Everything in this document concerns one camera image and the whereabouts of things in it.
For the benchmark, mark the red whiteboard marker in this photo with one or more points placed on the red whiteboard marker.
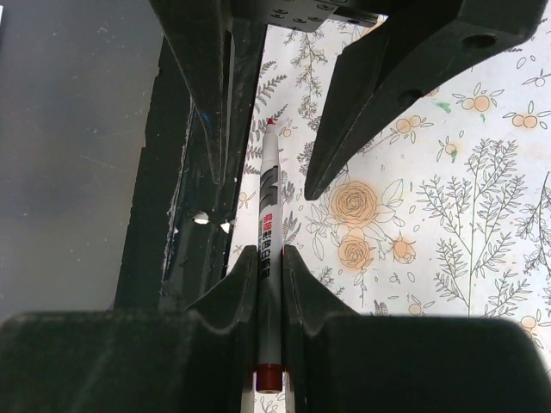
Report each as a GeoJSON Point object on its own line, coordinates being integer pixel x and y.
{"type": "Point", "coordinates": [269, 368]}

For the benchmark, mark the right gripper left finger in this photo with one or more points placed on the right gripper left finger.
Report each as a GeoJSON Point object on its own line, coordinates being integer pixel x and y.
{"type": "Point", "coordinates": [222, 356]}

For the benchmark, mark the floral table mat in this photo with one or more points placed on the floral table mat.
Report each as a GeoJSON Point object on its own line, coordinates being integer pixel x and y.
{"type": "Point", "coordinates": [436, 233]}

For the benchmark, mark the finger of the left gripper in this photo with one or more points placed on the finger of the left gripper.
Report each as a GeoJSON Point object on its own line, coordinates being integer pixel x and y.
{"type": "Point", "coordinates": [420, 45]}
{"type": "Point", "coordinates": [201, 37]}

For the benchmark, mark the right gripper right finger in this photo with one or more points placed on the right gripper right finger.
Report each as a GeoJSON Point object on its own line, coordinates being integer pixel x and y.
{"type": "Point", "coordinates": [313, 319]}

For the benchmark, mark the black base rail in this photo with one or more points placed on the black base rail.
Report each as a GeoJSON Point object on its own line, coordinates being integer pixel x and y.
{"type": "Point", "coordinates": [175, 248]}

